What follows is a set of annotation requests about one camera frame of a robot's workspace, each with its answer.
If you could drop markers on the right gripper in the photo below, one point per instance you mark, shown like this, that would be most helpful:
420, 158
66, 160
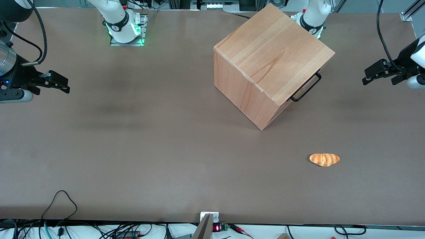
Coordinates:
20, 77

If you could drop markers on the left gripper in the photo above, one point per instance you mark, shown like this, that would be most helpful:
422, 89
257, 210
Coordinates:
404, 66

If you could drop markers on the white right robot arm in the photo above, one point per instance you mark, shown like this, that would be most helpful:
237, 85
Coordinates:
118, 20

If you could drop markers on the light wooden drawer cabinet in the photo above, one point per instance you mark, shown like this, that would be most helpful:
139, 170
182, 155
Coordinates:
265, 63

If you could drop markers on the orange striped toy bread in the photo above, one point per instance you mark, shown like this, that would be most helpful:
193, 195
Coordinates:
324, 159

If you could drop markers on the orange black electronic box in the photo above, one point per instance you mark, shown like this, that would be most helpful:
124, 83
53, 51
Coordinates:
127, 235

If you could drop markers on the small wooden block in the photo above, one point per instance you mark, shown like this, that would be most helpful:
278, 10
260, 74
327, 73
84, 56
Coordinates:
283, 236

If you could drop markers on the red digit display module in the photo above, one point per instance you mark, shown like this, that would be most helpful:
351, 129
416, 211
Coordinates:
217, 227

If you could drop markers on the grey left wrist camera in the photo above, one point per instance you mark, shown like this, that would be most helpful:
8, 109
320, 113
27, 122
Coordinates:
416, 81

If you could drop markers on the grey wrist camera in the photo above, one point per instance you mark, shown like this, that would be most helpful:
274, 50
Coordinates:
416, 81
16, 96

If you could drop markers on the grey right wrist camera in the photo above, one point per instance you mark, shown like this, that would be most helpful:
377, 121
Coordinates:
16, 96

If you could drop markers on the aluminium frame profile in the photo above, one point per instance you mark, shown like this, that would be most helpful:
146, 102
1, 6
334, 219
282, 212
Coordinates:
411, 10

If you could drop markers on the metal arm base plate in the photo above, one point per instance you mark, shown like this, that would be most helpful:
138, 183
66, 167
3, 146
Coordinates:
143, 30

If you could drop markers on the grey metal camera bracket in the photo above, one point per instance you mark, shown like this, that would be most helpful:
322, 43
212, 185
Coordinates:
207, 224

